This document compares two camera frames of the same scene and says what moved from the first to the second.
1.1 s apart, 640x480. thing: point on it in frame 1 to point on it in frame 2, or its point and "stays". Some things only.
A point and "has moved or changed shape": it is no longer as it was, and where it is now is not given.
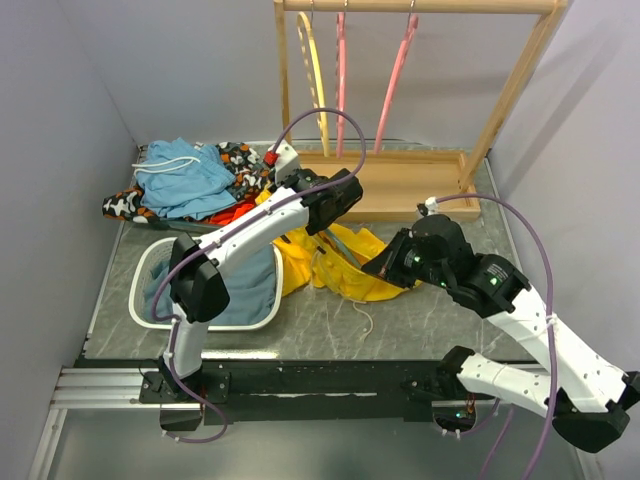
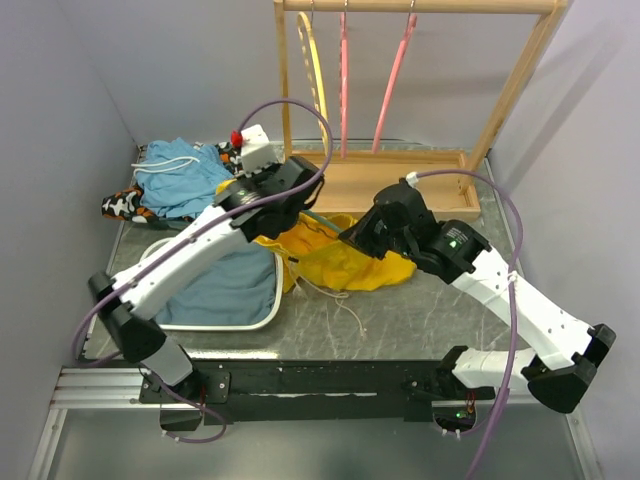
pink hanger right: x=396 y=82 stays
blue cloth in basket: x=252 y=298 stays
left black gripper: x=291 y=174 to x=271 y=170
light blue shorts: x=180 y=180 stays
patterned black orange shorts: x=251 y=173 stays
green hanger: x=341 y=245 has moved or changed shape
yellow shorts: x=312 y=259 has moved or changed shape
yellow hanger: x=313 y=65 stays
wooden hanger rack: x=413 y=186 stays
